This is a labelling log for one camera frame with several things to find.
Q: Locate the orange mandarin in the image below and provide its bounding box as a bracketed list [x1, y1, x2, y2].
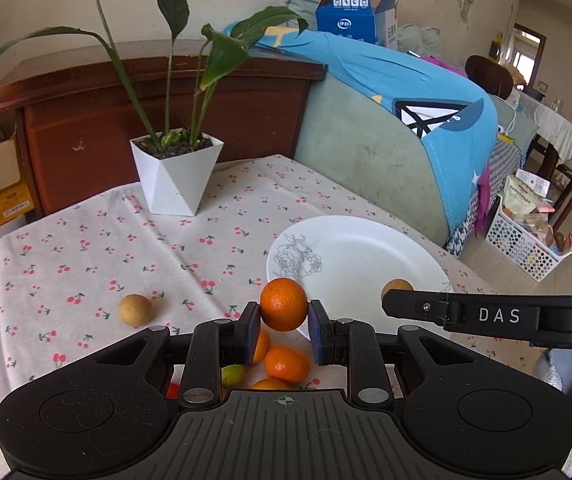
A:
[264, 345, 311, 385]
[253, 330, 271, 365]
[260, 277, 309, 332]
[251, 378, 291, 392]

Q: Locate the cherry print tablecloth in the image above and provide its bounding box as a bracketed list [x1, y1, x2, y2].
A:
[0, 154, 557, 480]

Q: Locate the snack bag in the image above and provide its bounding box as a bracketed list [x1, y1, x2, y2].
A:
[501, 170, 552, 216]

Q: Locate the green lime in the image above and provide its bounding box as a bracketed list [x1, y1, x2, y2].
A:
[222, 364, 245, 388]

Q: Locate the white perforated basket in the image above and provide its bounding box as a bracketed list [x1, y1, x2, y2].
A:
[485, 195, 572, 282]

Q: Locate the blue and white carton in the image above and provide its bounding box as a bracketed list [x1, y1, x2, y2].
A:
[315, 0, 397, 51]

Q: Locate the grey-green sofa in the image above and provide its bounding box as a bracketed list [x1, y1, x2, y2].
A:
[293, 77, 459, 246]

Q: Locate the dark wooden cabinet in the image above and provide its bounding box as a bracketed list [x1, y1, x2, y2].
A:
[0, 52, 327, 221]

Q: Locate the checked seat cushion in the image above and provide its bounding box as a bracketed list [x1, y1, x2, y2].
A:
[446, 135, 524, 256]

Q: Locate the blue printed blanket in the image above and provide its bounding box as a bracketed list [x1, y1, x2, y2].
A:
[246, 30, 499, 233]

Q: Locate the pale green pillow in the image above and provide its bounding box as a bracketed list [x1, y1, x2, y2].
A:
[281, 0, 337, 26]

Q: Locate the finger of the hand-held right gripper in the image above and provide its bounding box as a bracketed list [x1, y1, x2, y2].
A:
[382, 290, 462, 333]

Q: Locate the dining table with white cloth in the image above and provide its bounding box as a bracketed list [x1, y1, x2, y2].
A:
[513, 87, 572, 161]

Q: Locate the dark round-backed chair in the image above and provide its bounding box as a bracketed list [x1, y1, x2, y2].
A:
[465, 55, 514, 98]

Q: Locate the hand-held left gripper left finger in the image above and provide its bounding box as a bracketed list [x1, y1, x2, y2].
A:
[93, 302, 261, 408]

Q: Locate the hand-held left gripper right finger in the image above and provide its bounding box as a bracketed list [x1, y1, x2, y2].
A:
[307, 300, 472, 406]

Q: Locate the white plate with flower print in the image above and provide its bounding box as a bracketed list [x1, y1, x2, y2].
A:
[266, 215, 454, 346]

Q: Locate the green leafy plant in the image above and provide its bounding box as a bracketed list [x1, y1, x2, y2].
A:
[0, 0, 309, 153]

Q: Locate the pale folded cloth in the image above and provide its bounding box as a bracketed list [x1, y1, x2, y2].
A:
[397, 24, 442, 56]

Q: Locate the brown longan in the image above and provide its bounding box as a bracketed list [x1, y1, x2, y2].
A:
[381, 279, 414, 306]
[118, 294, 155, 328]

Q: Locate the purple cloth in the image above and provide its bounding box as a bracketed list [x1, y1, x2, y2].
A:
[418, 55, 467, 78]

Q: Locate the white angular planter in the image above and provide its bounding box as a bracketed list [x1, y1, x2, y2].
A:
[130, 132, 225, 217]

